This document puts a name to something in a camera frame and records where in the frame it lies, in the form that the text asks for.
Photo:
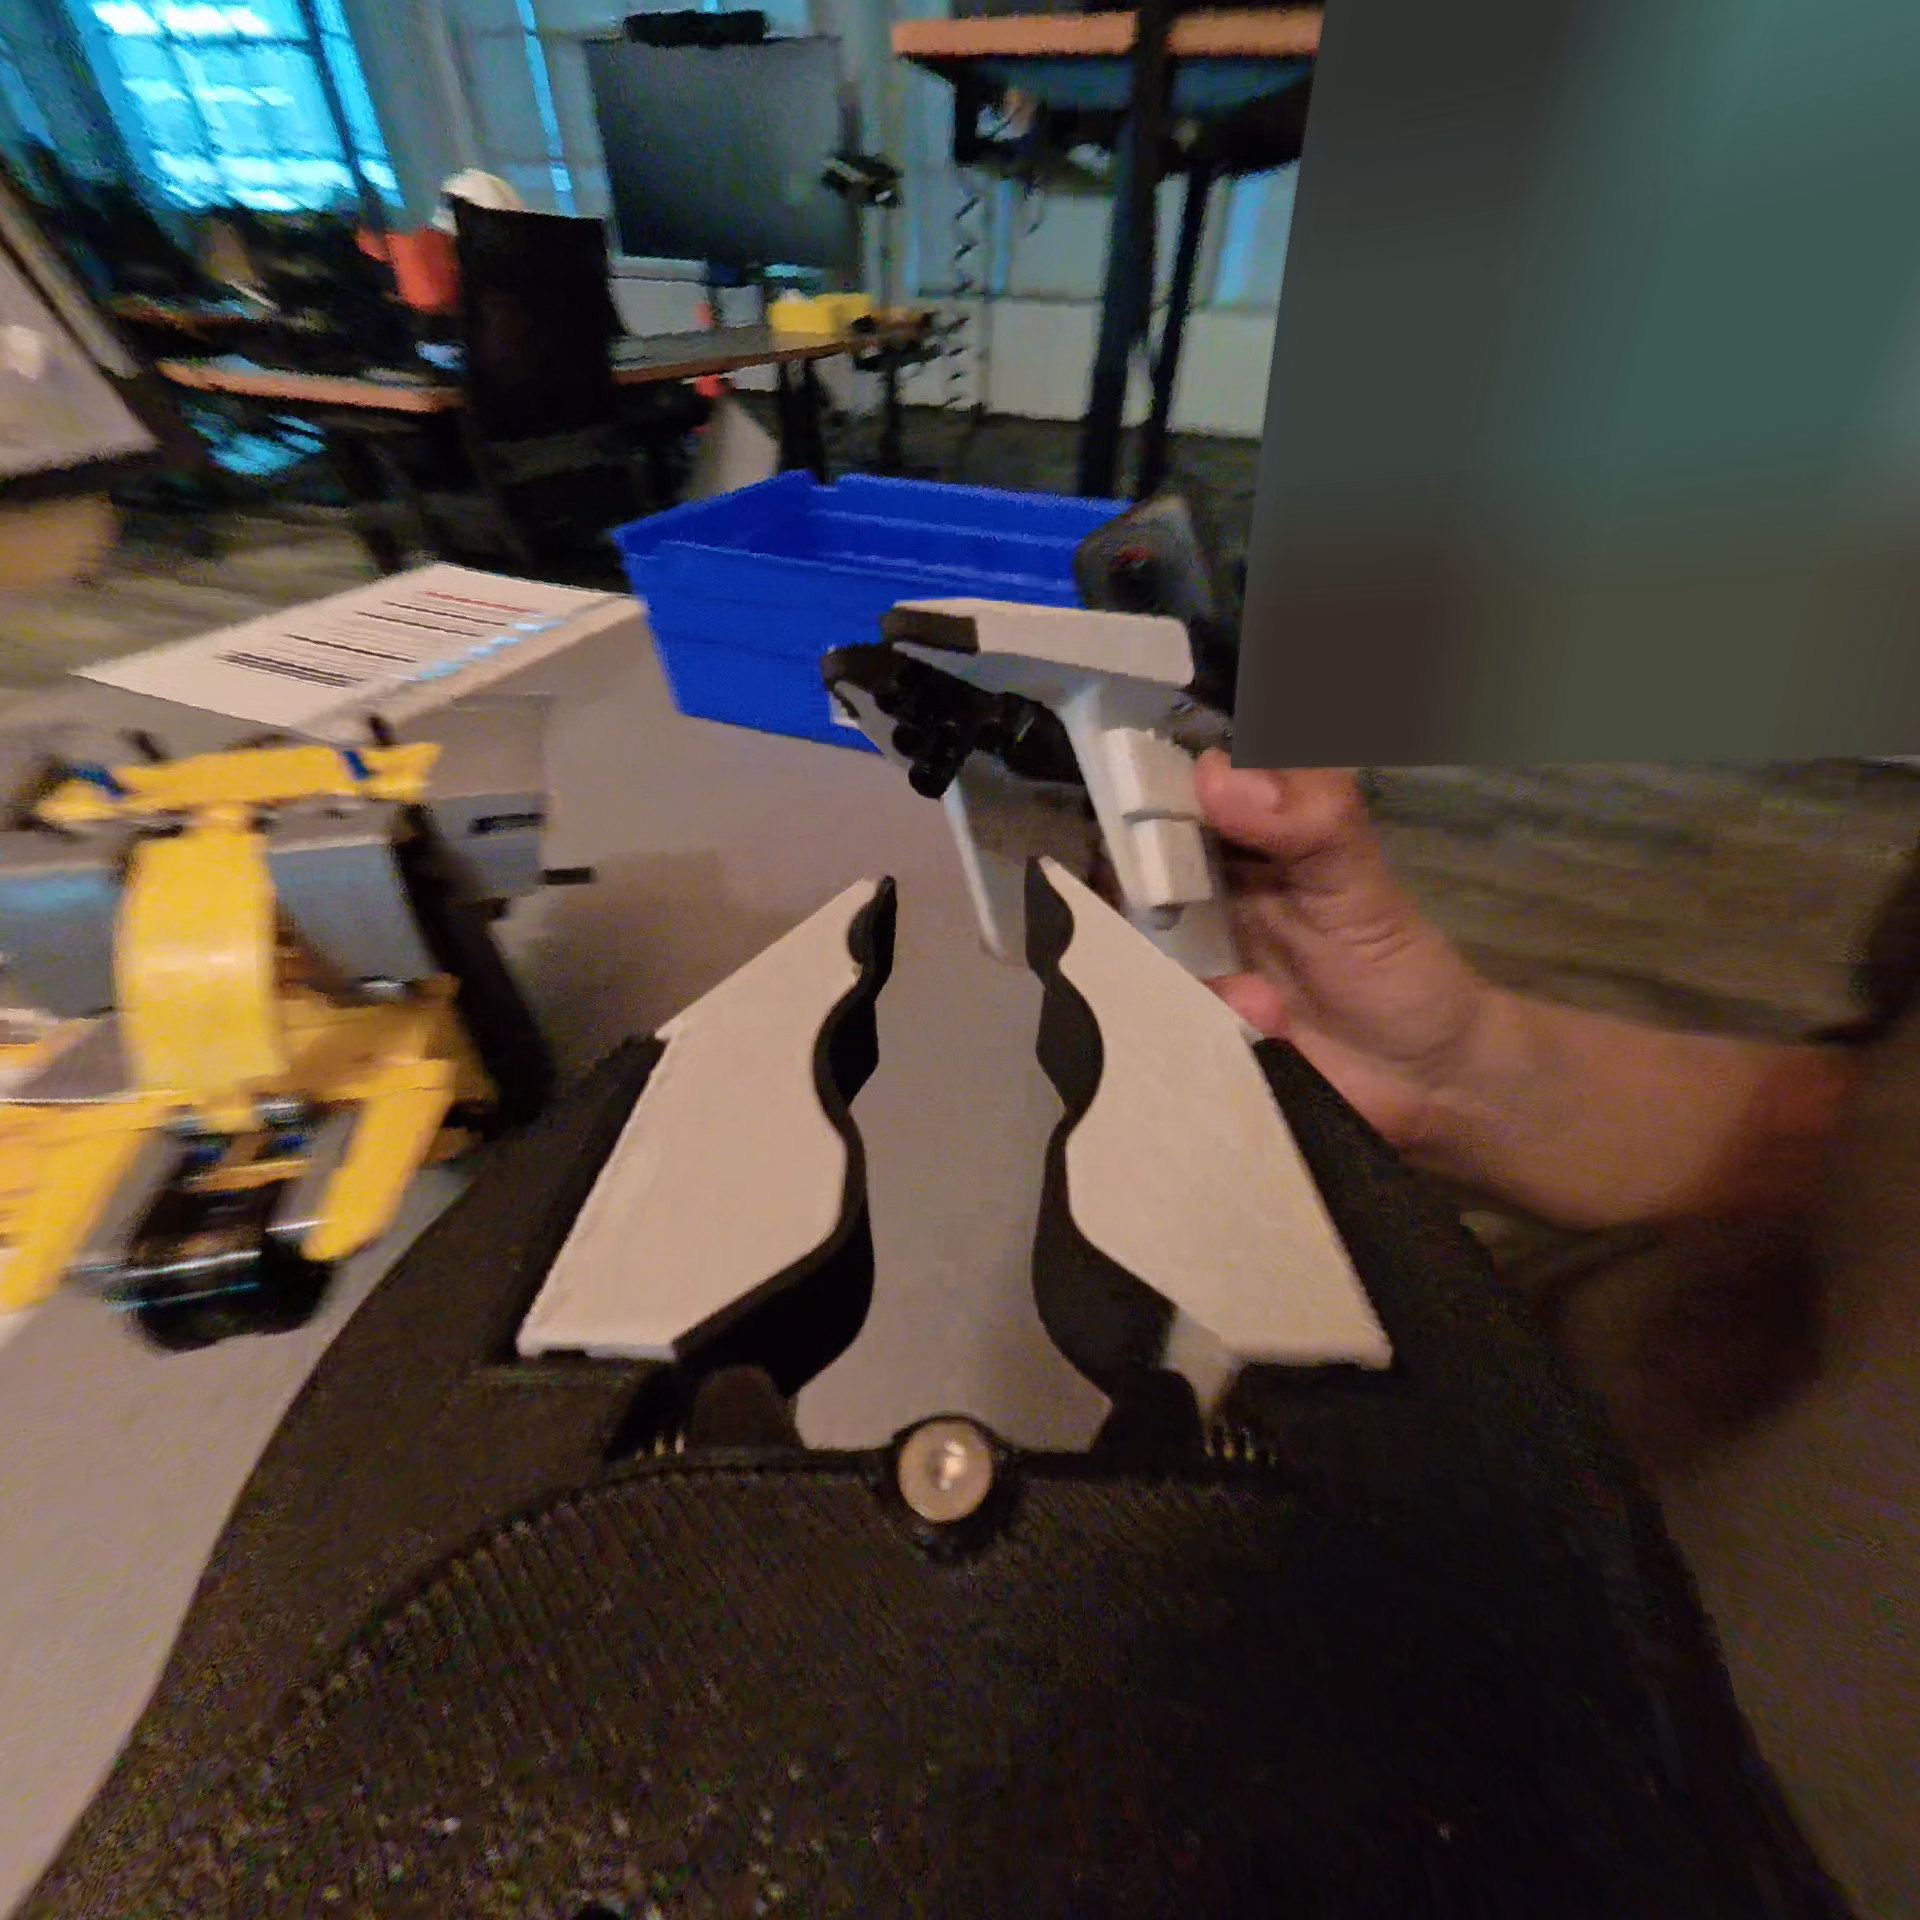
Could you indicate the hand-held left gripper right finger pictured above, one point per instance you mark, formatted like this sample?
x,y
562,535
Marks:
x,y
1202,1184

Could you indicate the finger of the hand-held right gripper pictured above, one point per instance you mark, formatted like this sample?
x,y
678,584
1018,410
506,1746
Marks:
x,y
1066,645
997,856

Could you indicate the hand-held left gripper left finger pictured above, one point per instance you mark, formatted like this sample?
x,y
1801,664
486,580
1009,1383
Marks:
x,y
705,1184

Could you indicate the black brick connector piece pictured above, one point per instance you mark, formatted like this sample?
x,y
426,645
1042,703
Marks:
x,y
946,721

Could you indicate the yellow toy brick vehicle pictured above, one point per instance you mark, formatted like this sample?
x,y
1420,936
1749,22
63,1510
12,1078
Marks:
x,y
212,974

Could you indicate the person's right hand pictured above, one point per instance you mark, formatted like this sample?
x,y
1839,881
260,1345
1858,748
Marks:
x,y
1335,932

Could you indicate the blue plastic bin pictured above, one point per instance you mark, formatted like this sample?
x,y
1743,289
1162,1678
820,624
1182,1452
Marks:
x,y
781,600

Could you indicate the yellow box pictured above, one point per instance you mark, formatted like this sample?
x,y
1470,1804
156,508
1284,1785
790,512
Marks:
x,y
820,311

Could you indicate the wooden desk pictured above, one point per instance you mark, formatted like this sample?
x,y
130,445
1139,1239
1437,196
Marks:
x,y
751,348

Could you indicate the black computer monitor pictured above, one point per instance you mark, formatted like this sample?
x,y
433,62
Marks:
x,y
722,150

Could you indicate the black office chair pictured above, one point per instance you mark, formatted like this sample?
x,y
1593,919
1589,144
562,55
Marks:
x,y
540,346

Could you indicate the standing desk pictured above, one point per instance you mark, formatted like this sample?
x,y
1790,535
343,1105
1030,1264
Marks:
x,y
1110,38

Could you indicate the printed paper sheet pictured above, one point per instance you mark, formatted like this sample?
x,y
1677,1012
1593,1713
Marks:
x,y
359,645

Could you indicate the white book stand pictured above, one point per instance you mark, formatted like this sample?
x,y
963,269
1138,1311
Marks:
x,y
60,390

